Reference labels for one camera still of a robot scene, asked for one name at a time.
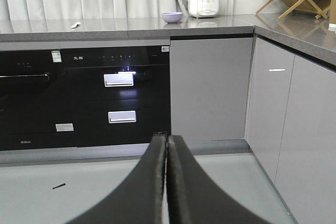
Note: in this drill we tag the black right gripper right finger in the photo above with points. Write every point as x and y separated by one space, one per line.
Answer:
193 197

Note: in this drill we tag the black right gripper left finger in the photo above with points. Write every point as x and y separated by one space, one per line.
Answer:
139 197

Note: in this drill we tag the purple plastic bowl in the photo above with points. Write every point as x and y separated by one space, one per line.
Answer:
172 17

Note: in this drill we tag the light green plastic spoon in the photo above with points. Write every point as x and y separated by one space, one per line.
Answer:
75 25

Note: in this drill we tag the brown paper cup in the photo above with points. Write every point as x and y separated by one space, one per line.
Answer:
332 16

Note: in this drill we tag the black built-in sterilizer cabinet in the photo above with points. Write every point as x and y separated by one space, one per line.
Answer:
118 95

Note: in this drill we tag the grey corner cabinet door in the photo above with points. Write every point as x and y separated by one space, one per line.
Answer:
209 85

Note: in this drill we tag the grey side cabinet doors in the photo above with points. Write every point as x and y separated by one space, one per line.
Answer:
291 128

